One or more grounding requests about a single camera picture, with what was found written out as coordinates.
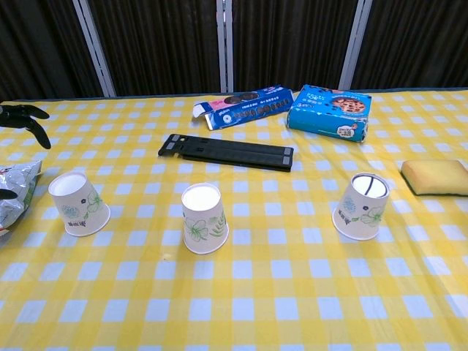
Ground open blue Oreo box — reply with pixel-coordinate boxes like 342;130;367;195
192;86;295;131

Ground paper cup with black-lined base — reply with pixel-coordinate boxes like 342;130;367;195
331;172;390;241

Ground yellow sponge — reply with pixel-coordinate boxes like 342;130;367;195
400;159;468;197

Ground yellow white checkered tablecloth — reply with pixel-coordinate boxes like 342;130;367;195
0;87;468;351

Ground white screen frame post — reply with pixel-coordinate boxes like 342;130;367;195
72;0;117;98
216;0;235;93
338;0;374;91

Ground paper cup with blue flower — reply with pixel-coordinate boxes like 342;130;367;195
48;172;111;238

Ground black folding stand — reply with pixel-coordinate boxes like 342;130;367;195
157;133;295;173

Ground dark pleated screen panel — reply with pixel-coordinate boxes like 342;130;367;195
89;0;222;98
0;0;105;102
232;0;358;92
352;0;468;91

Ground silver snack bag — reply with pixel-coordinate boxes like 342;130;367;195
0;159;43;238

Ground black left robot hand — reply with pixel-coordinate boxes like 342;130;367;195
0;104;52;200

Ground paper cup with green flower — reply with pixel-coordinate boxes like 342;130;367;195
181;182;230;256

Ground blue chocolate chip cookie box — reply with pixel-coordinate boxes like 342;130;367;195
285;84;373;144

